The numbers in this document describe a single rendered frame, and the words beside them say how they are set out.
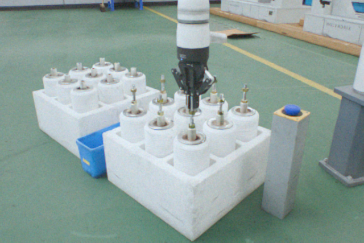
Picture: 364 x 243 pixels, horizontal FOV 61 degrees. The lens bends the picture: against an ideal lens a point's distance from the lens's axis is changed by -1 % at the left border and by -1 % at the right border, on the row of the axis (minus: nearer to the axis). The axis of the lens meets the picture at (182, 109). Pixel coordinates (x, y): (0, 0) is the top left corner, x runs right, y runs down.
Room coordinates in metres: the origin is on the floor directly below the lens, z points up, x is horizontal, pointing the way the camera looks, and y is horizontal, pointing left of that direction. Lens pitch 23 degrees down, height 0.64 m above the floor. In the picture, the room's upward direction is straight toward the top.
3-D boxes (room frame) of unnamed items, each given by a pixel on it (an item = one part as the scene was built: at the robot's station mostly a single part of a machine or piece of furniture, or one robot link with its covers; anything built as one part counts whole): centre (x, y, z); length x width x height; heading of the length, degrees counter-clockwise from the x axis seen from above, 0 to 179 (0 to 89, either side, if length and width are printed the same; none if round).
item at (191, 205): (0.88, -0.02, 0.09); 0.39 x 0.39 x 0.18; 46
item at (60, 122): (1.26, 0.37, 0.09); 0.39 x 0.39 x 0.18; 46
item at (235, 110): (0.89, -0.19, 0.25); 0.08 x 0.08 x 0.01
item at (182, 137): (0.72, -0.02, 0.25); 0.08 x 0.08 x 0.01
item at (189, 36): (0.73, -0.04, 0.52); 0.11 x 0.09 x 0.06; 135
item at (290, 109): (0.74, -0.28, 0.32); 0.04 x 0.04 x 0.02
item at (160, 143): (0.80, 0.06, 0.16); 0.10 x 0.10 x 0.18
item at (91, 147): (1.02, 0.23, 0.06); 0.30 x 0.11 x 0.12; 137
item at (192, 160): (0.72, -0.02, 0.16); 0.10 x 0.10 x 0.18
